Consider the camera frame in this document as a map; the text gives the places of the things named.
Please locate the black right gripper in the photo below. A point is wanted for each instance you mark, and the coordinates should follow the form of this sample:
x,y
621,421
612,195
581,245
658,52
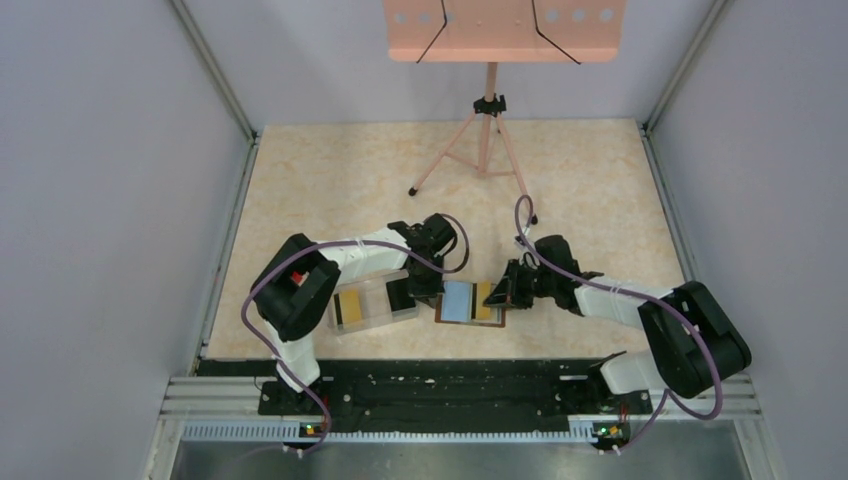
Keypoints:
x,y
508,292

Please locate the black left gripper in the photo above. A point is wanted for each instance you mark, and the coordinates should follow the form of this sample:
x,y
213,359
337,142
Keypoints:
x,y
426,292

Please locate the brown leather card holder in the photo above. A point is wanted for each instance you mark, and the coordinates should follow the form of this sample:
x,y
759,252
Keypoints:
x,y
454,307

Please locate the clear acrylic card box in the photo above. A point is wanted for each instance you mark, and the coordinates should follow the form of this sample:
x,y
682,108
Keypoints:
x,y
374,302

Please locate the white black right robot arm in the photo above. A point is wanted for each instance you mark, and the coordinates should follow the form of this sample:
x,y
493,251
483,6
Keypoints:
x,y
691,339

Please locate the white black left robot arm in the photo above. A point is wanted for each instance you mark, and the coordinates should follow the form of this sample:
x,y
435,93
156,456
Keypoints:
x,y
293,291

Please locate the black credit card stack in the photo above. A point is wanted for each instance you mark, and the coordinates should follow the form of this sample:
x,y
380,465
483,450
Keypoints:
x,y
400,300

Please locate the yellow credit card stack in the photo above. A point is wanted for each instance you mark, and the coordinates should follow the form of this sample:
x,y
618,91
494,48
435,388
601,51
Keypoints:
x,y
347,308

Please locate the red plastic block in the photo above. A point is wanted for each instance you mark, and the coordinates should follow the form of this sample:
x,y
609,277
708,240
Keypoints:
x,y
299,278

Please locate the pink tripod music stand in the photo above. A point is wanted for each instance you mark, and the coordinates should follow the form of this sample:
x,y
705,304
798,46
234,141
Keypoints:
x,y
493,33

